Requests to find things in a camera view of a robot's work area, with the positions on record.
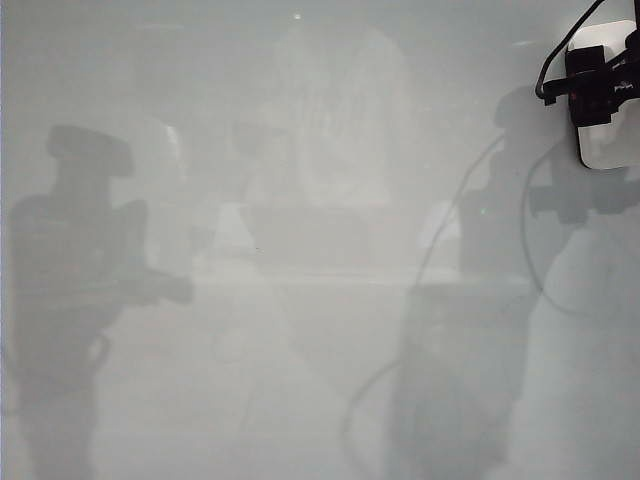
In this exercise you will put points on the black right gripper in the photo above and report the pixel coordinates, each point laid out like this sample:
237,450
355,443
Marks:
556,89

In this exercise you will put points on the white rectangular whiteboard eraser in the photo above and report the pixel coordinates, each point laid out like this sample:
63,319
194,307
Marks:
610,145

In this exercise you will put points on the grey glass whiteboard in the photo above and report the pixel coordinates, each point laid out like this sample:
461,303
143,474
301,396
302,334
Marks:
300,350

